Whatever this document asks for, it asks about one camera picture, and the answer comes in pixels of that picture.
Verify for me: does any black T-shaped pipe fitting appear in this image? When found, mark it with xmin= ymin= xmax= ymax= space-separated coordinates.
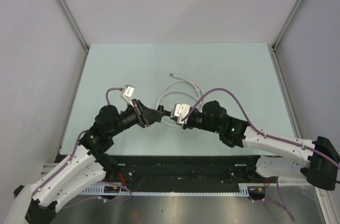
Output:
xmin=157 ymin=105 xmax=171 ymax=117

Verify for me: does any white flexible hose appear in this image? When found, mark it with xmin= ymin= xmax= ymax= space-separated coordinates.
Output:
xmin=156 ymin=72 xmax=207 ymax=123

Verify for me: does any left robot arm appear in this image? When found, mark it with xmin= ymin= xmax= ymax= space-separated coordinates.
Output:
xmin=5 ymin=99 xmax=170 ymax=223

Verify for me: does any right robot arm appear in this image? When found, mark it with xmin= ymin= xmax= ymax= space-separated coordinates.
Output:
xmin=173 ymin=100 xmax=339 ymax=191

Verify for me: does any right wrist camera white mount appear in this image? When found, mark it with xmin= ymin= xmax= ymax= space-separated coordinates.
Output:
xmin=170 ymin=104 xmax=191 ymax=125

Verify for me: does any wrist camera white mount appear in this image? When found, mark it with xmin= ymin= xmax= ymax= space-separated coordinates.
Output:
xmin=170 ymin=104 xmax=191 ymax=125
xmin=121 ymin=84 xmax=135 ymax=106

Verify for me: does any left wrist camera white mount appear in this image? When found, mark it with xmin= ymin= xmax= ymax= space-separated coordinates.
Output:
xmin=121 ymin=84 xmax=135 ymax=106

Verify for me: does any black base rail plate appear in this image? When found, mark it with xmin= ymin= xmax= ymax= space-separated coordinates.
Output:
xmin=104 ymin=156 xmax=273 ymax=192

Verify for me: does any slotted white cable duct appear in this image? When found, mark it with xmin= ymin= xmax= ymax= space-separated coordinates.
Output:
xmin=79 ymin=183 xmax=269 ymax=197

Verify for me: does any left aluminium frame post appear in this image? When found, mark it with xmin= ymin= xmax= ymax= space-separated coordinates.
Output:
xmin=39 ymin=0 xmax=90 ymax=52

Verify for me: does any aluminium frame post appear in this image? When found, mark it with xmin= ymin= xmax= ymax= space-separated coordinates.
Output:
xmin=272 ymin=0 xmax=322 ymax=49
xmin=39 ymin=0 xmax=90 ymax=52

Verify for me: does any right aluminium frame post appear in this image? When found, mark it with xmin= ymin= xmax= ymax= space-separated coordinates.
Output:
xmin=272 ymin=0 xmax=322 ymax=49

